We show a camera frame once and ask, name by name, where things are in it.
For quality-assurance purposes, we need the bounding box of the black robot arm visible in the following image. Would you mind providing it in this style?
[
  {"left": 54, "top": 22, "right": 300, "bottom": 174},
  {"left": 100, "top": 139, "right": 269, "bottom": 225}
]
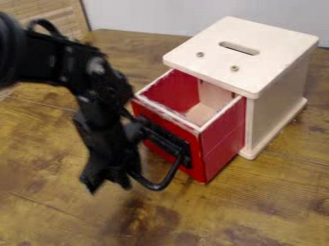
[{"left": 0, "top": 12, "right": 142, "bottom": 192}]

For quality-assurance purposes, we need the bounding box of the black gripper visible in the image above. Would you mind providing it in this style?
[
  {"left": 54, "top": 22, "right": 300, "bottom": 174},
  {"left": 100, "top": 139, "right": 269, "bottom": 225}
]
[{"left": 71, "top": 107, "right": 149, "bottom": 196}]

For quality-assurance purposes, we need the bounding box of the black metal drawer handle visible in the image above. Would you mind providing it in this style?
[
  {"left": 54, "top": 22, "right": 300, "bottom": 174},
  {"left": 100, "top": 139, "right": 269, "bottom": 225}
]
[{"left": 127, "top": 116, "right": 194, "bottom": 192}]

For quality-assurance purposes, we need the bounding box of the red drawer front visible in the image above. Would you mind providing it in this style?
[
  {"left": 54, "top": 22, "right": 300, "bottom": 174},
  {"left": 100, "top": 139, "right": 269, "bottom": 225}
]
[{"left": 131, "top": 69, "right": 248, "bottom": 184}]

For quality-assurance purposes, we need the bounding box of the white wooden drawer box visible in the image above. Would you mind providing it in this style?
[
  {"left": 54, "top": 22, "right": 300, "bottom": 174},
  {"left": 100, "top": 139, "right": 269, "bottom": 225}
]
[{"left": 163, "top": 16, "right": 318, "bottom": 160}]

